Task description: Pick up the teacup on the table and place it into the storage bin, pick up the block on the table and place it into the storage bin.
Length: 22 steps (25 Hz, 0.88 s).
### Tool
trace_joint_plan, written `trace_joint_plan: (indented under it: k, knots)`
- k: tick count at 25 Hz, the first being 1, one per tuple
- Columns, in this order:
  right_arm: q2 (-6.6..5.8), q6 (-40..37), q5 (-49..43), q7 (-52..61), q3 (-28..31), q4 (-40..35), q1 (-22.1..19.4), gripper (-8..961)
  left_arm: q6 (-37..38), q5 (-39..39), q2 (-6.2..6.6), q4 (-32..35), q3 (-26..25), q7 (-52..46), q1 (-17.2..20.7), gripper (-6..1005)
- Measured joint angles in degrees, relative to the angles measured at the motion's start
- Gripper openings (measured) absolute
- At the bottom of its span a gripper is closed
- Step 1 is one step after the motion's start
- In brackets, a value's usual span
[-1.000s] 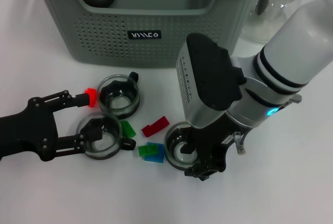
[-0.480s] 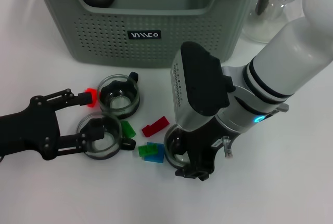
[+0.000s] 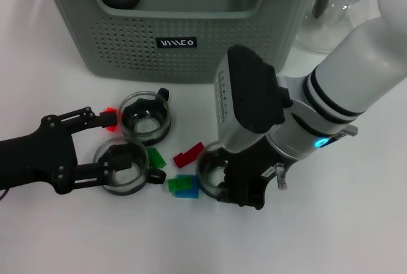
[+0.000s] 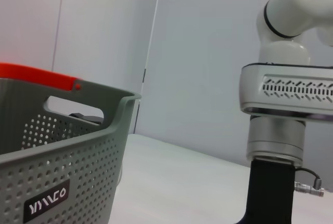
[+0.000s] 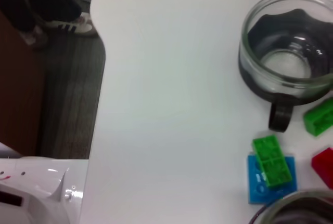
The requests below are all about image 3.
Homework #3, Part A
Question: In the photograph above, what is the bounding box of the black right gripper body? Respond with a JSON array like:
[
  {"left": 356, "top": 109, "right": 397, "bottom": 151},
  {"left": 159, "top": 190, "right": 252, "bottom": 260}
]
[{"left": 227, "top": 135, "right": 289, "bottom": 210}]

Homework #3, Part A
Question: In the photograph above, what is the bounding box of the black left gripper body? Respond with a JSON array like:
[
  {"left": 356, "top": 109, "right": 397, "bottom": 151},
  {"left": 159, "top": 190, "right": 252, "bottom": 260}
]
[{"left": 0, "top": 114, "right": 79, "bottom": 195}]

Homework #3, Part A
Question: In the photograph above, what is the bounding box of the glass teacup black base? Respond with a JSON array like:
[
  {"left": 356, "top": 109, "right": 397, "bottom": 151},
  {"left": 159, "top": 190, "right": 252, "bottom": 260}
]
[
  {"left": 93, "top": 136, "right": 167, "bottom": 197},
  {"left": 117, "top": 87, "right": 172, "bottom": 146},
  {"left": 196, "top": 142, "right": 230, "bottom": 198}
]

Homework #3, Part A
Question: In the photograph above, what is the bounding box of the red trapezoid toy block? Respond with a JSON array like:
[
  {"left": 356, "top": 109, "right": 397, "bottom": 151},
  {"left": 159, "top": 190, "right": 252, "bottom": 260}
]
[{"left": 104, "top": 106, "right": 123, "bottom": 132}]

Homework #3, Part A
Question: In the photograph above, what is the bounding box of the grey-green perforated storage bin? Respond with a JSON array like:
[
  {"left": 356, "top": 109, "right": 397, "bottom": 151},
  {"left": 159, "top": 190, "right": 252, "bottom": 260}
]
[{"left": 33, "top": 0, "right": 328, "bottom": 84}]

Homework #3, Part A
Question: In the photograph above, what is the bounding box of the blue square toy plate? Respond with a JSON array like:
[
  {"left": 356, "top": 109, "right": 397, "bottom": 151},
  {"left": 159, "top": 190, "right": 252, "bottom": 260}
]
[{"left": 174, "top": 174, "right": 201, "bottom": 198}]

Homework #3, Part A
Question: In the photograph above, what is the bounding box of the dark red long brick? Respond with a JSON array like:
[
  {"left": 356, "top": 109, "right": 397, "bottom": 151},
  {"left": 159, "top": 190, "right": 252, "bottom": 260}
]
[{"left": 172, "top": 142, "right": 204, "bottom": 168}]

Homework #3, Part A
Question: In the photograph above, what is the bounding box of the green flat toy brick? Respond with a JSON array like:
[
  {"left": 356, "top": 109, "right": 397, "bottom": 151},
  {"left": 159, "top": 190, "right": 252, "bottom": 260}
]
[{"left": 167, "top": 177, "right": 193, "bottom": 194}]

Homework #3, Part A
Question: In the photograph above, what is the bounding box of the green sloped toy brick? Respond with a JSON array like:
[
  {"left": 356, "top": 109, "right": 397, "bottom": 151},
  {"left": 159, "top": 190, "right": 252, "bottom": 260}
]
[{"left": 148, "top": 147, "right": 167, "bottom": 169}]

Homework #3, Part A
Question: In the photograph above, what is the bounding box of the silver pipe fitting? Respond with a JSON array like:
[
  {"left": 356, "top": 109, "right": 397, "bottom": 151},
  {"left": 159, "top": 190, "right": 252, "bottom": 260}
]
[{"left": 336, "top": 126, "right": 359, "bottom": 138}]

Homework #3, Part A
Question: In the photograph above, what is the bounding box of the glass carafe with black lid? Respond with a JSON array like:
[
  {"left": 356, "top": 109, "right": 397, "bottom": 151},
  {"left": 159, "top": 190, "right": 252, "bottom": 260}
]
[{"left": 294, "top": 0, "right": 375, "bottom": 54}]

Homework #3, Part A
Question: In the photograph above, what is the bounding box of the transparent cable plug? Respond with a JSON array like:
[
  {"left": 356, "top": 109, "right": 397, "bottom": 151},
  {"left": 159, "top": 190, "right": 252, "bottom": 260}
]
[{"left": 273, "top": 162, "right": 289, "bottom": 191}]

